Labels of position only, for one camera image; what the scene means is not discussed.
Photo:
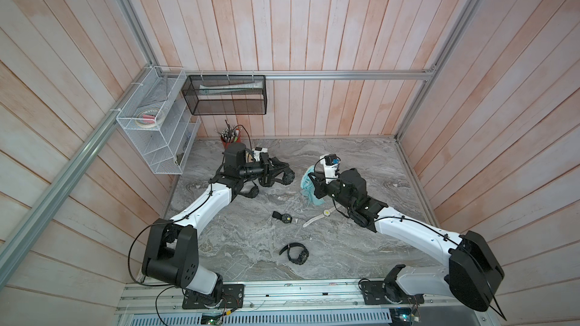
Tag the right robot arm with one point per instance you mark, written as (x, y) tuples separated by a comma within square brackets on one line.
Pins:
[(467, 268)]

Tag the black mesh wall basket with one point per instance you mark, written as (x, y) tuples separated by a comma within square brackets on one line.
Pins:
[(223, 95)]

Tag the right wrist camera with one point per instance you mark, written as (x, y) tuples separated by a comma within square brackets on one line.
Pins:
[(330, 163)]

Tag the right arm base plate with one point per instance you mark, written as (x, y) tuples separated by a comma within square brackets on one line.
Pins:
[(385, 293)]

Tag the teal microfiber cloth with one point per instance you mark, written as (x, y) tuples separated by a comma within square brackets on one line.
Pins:
[(307, 188)]

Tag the aluminium front rail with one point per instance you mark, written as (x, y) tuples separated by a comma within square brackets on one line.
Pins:
[(257, 296)]

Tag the aluminium wall frame rail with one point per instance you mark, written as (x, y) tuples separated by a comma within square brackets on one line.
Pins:
[(335, 67)]

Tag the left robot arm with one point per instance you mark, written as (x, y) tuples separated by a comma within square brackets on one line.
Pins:
[(172, 251)]

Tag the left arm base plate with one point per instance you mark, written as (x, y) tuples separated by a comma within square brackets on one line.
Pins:
[(228, 296)]

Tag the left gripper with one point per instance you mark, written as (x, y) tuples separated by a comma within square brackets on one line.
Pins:
[(266, 169)]

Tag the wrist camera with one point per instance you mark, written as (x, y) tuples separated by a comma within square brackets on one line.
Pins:
[(330, 163), (260, 155)]

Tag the tape roll on shelf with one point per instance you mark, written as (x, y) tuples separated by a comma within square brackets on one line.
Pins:
[(150, 118)]

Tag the red pen holder cup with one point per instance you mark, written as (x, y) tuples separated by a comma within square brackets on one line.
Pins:
[(227, 144)]

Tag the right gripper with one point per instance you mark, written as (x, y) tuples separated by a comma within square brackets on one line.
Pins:
[(321, 189)]

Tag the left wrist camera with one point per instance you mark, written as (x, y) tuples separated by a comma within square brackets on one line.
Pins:
[(260, 155)]

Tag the white wire wall shelf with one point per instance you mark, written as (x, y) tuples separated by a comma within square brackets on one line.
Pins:
[(165, 149)]

